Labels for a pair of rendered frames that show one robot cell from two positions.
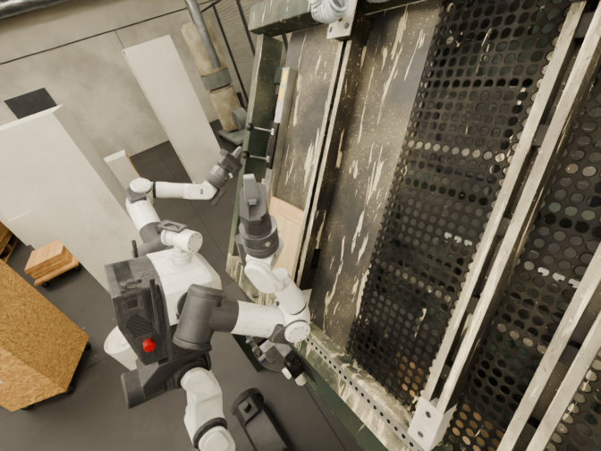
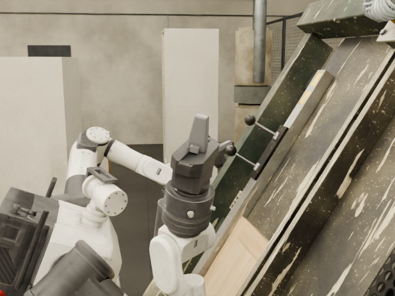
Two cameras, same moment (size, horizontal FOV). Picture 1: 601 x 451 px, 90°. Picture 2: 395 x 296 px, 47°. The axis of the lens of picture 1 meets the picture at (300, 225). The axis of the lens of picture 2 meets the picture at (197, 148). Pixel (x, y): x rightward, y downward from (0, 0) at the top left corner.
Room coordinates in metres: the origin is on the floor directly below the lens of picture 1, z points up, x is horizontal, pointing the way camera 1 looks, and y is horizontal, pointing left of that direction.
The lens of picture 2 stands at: (-0.15, -0.09, 1.74)
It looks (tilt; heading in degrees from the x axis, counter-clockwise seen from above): 11 degrees down; 13
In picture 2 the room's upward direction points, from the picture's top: straight up
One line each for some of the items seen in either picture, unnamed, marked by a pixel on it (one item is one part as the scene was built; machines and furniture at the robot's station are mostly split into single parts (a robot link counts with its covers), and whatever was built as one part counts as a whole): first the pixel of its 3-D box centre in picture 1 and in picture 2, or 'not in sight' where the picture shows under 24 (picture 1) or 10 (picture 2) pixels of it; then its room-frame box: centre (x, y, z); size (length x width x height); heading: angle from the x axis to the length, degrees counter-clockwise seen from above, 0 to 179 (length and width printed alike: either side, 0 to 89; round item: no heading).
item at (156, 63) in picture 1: (182, 120); (188, 121); (4.90, 1.17, 1.03); 0.60 x 0.58 x 2.05; 20
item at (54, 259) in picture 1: (57, 260); not in sight; (3.55, 3.13, 0.15); 0.61 x 0.51 x 0.31; 20
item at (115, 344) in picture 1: (135, 344); not in sight; (1.62, 1.46, 0.24); 0.32 x 0.30 x 0.47; 20
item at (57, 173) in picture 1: (88, 201); (40, 163); (3.15, 2.02, 0.88); 0.90 x 0.60 x 1.75; 20
